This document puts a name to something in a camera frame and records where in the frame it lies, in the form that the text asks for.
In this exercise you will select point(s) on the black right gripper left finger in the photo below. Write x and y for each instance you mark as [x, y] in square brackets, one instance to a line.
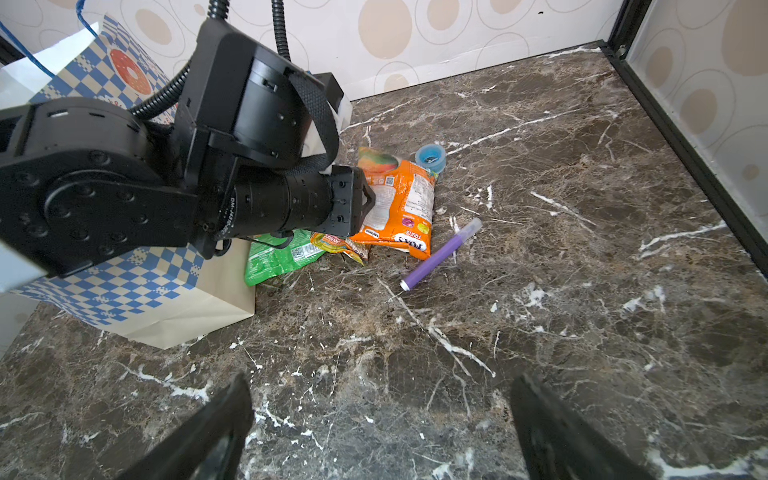
[208, 445]

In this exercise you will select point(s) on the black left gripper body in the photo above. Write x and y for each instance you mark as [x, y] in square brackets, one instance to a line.
[267, 202]

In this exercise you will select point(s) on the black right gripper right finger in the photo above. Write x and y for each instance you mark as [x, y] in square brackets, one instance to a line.
[557, 443]

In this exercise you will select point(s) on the green chips snack packet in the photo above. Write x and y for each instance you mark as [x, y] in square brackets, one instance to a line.
[270, 256]

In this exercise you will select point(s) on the colourful fruit candy packet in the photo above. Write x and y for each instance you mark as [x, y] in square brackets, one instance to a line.
[336, 245]

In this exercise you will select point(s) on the blue checkered paper bag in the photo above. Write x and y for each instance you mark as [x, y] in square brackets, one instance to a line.
[158, 296]

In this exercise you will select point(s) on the orange Fox's candy packet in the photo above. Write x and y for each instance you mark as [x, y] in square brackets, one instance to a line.
[402, 217]

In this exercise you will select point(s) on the purple marker pen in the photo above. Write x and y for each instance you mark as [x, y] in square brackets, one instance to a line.
[448, 249]

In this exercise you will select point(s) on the blue tape roll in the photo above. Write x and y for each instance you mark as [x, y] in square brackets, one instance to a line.
[431, 157]

